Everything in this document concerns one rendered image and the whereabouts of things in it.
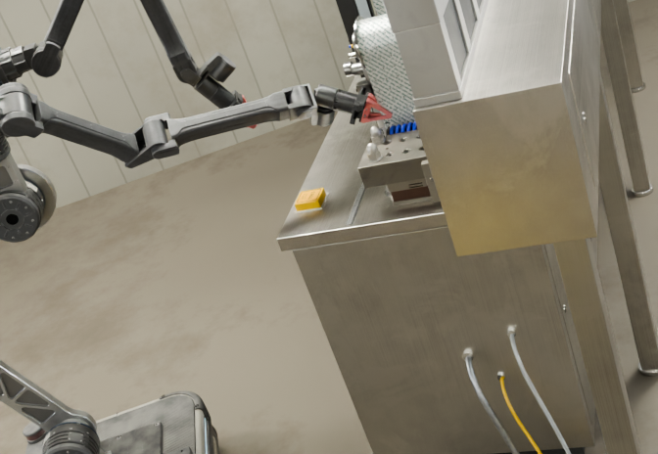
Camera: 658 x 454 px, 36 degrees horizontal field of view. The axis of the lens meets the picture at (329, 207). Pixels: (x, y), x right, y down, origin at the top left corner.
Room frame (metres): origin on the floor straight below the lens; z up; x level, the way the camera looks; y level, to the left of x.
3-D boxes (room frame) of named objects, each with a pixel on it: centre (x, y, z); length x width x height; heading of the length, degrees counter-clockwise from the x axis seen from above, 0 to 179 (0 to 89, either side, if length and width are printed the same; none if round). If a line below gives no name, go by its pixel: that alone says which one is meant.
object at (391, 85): (2.44, -0.32, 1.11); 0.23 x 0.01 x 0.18; 67
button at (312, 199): (2.48, 0.04, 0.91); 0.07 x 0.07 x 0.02; 67
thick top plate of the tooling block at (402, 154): (2.31, -0.32, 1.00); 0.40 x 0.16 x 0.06; 67
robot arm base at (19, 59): (2.84, 0.68, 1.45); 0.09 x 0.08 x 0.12; 179
